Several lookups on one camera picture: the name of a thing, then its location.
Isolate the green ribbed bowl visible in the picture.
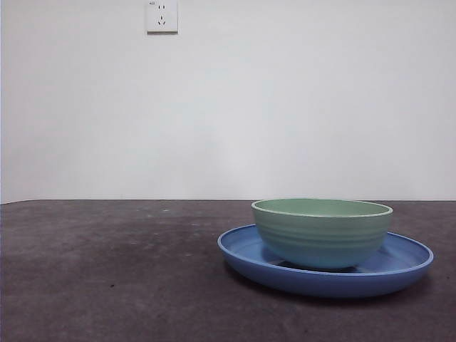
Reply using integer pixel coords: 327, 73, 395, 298
251, 197, 394, 270

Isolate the blue round plate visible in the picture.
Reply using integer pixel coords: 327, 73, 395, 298
217, 224, 435, 299

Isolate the white wall socket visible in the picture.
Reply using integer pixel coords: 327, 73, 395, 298
146, 0, 180, 36

